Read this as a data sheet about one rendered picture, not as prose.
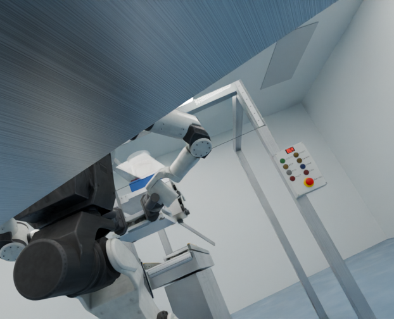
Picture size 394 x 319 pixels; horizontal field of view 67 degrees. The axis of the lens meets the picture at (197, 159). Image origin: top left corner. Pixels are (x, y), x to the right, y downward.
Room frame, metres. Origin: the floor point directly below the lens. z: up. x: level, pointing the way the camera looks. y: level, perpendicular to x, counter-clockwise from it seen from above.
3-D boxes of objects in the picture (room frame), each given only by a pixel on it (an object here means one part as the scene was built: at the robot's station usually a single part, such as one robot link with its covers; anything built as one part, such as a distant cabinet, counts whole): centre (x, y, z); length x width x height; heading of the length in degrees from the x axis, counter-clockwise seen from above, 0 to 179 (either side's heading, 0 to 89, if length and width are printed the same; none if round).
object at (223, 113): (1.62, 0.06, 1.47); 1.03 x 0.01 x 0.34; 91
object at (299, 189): (1.61, -0.48, 0.97); 0.17 x 0.06 x 0.26; 91
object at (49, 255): (0.70, 0.36, 0.85); 0.28 x 0.13 x 0.18; 179
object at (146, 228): (1.42, 0.36, 0.98); 0.24 x 0.24 x 0.02; 0
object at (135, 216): (1.42, 0.36, 1.03); 0.25 x 0.24 x 0.02; 90
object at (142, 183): (1.81, 0.34, 1.32); 0.21 x 0.20 x 0.09; 91
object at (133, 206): (1.99, 0.39, 1.25); 0.62 x 0.38 x 0.04; 1
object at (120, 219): (1.21, 0.43, 1.03); 0.12 x 0.10 x 0.13; 172
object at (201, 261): (2.37, 0.39, 0.77); 1.30 x 0.29 x 0.10; 1
